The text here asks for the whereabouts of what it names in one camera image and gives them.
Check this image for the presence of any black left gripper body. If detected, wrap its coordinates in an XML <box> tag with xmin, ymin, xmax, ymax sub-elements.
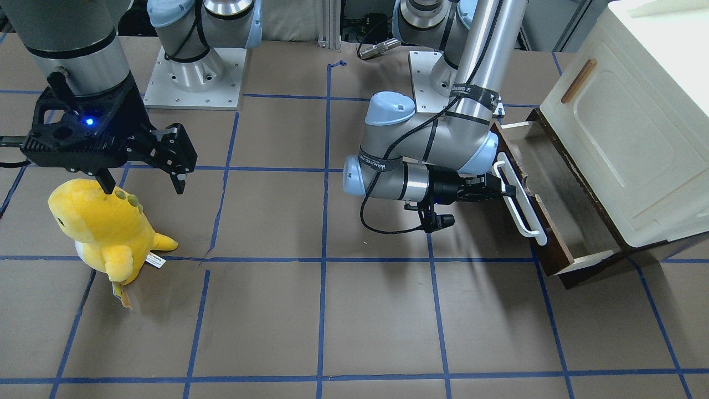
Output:
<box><xmin>404</xmin><ymin>166</ymin><xmax>496</xmax><ymax>232</ymax></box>

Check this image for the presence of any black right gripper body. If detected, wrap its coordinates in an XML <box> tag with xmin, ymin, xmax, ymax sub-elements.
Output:
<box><xmin>21</xmin><ymin>71</ymin><xmax>161</xmax><ymax>172</ymax></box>

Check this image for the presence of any white drawer handle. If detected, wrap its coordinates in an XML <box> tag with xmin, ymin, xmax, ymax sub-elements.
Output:
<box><xmin>491</xmin><ymin>152</ymin><xmax>548</xmax><ymax>245</ymax></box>

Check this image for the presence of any dark brown wooden drawer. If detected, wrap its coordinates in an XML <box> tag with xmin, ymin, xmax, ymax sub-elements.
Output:
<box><xmin>492</xmin><ymin>121</ymin><xmax>620</xmax><ymax>288</ymax></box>

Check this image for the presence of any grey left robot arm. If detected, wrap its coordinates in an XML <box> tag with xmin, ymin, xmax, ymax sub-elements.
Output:
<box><xmin>342</xmin><ymin>1</ymin><xmax>528</xmax><ymax>233</ymax></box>

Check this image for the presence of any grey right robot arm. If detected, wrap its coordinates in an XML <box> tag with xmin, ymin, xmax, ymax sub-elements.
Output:
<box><xmin>2</xmin><ymin>1</ymin><xmax>263</xmax><ymax>194</ymax></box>

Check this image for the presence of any yellow plush dinosaur toy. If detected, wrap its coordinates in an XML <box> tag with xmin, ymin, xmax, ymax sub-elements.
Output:
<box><xmin>48</xmin><ymin>179</ymin><xmax>178</xmax><ymax>285</ymax></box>

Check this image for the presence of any white sewn label on plush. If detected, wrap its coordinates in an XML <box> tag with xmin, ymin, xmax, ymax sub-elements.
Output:
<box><xmin>145</xmin><ymin>252</ymin><xmax>166</xmax><ymax>269</ymax></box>

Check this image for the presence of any cardboard hang tag on plush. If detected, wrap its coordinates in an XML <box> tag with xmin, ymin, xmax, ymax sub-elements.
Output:
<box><xmin>111</xmin><ymin>282</ymin><xmax>132</xmax><ymax>309</ymax></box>

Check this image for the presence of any cream plastic storage box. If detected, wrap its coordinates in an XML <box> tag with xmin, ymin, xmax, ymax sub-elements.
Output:
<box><xmin>540</xmin><ymin>1</ymin><xmax>708</xmax><ymax>247</ymax></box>

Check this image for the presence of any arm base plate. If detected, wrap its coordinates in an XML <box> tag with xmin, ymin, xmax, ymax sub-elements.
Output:
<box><xmin>409</xmin><ymin>50</ymin><xmax>458</xmax><ymax>114</ymax></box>
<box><xmin>144</xmin><ymin>48</ymin><xmax>249</xmax><ymax>110</ymax></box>

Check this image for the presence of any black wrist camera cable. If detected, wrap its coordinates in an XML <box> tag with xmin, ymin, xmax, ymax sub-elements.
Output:
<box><xmin>359</xmin><ymin>0</ymin><xmax>505</xmax><ymax>233</ymax></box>

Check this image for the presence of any wooden handle on box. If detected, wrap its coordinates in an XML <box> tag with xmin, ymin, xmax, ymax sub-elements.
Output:
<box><xmin>561</xmin><ymin>58</ymin><xmax>598</xmax><ymax>104</ymax></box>

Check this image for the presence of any aluminium frame post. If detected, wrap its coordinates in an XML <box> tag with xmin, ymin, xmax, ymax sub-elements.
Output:
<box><xmin>316</xmin><ymin>0</ymin><xmax>342</xmax><ymax>52</ymax></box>

